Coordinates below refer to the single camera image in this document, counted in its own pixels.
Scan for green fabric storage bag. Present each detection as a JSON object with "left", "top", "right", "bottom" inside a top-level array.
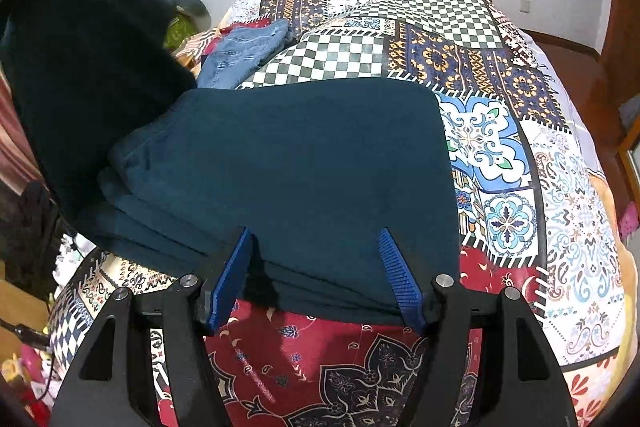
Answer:
[{"left": 163, "top": 13, "right": 198, "bottom": 52}]

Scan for dark teal pants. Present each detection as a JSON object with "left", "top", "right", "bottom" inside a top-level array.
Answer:
[{"left": 27, "top": 0, "right": 459, "bottom": 325}]

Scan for folded blue jeans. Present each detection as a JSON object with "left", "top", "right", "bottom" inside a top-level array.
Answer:
[{"left": 196, "top": 20, "right": 291, "bottom": 90}]

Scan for patchwork patterned quilt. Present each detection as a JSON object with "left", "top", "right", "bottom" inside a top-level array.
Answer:
[{"left": 46, "top": 0, "right": 632, "bottom": 427}]

